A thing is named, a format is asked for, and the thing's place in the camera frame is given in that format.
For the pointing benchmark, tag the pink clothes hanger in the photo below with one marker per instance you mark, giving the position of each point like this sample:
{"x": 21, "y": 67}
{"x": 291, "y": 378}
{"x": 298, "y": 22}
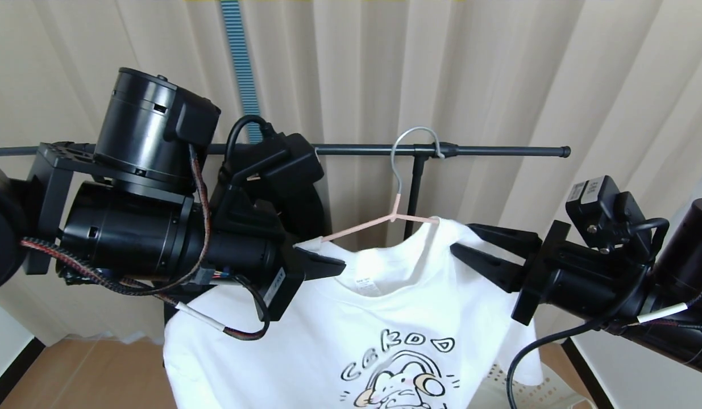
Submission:
{"x": 362, "y": 225}

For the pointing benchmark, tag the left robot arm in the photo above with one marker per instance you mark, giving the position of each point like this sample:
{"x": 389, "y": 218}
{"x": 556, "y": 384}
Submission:
{"x": 134, "y": 125}

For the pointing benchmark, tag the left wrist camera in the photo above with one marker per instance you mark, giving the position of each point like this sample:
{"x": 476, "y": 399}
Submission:
{"x": 288, "y": 165}

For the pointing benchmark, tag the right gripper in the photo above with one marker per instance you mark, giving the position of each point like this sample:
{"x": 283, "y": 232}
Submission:
{"x": 584, "y": 284}

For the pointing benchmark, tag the beige curtain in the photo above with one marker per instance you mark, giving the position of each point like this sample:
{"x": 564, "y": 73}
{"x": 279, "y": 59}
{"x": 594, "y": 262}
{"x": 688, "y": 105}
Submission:
{"x": 555, "y": 85}

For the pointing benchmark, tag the white printed t-shirt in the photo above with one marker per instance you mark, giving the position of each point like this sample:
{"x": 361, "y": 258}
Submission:
{"x": 328, "y": 341}

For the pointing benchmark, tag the white laundry basket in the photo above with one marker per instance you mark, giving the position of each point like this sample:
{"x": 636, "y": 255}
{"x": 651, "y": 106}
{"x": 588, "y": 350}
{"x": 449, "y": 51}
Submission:
{"x": 544, "y": 392}

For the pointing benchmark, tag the black clothes rack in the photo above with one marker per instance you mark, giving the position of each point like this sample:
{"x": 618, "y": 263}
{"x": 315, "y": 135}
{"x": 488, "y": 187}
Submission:
{"x": 498, "y": 151}

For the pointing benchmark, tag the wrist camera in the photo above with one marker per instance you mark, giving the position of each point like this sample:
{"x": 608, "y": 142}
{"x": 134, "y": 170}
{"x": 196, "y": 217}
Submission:
{"x": 606, "y": 216}
{"x": 288, "y": 165}

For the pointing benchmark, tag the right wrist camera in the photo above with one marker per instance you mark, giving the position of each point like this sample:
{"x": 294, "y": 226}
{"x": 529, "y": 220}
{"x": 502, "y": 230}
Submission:
{"x": 606, "y": 216}

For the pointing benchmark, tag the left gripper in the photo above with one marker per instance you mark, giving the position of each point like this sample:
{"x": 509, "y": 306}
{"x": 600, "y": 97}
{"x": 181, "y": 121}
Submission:
{"x": 129, "y": 233}

